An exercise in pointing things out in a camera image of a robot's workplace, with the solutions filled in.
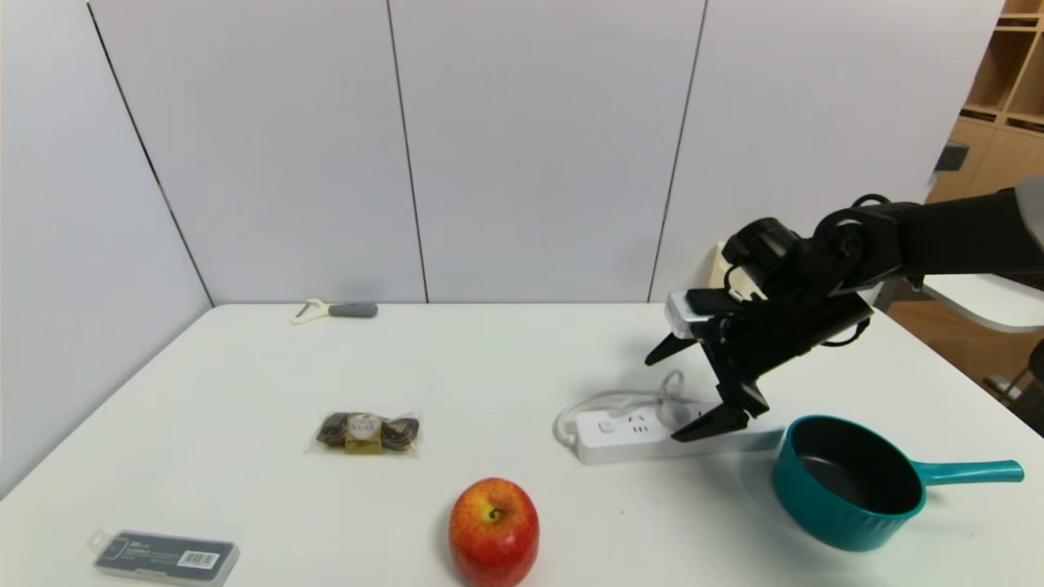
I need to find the white power strip with cable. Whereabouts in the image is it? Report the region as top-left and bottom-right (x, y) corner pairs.
(554, 369), (785, 466)

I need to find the red yellow apple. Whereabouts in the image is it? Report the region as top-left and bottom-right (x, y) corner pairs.
(449, 477), (540, 587)

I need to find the clear plastic case black insert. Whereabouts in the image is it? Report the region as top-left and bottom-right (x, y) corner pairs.
(88, 528), (241, 586)

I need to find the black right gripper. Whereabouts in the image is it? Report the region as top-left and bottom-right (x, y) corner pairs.
(644, 293), (874, 443)

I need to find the chocolate pack with gold label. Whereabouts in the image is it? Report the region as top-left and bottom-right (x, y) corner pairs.
(310, 410), (423, 456)

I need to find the white side table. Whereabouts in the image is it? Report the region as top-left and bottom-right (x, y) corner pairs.
(877, 273), (1044, 334)

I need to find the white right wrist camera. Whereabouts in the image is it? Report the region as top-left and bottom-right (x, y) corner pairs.
(665, 288), (739, 340)

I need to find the peeler with grey handle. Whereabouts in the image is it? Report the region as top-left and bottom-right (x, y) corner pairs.
(292, 298), (380, 326)

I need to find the wooden shelf unit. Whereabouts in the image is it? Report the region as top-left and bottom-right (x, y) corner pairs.
(924, 0), (1044, 205)

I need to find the teal saucepan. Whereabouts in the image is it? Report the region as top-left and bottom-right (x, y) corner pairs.
(772, 414), (1025, 553)

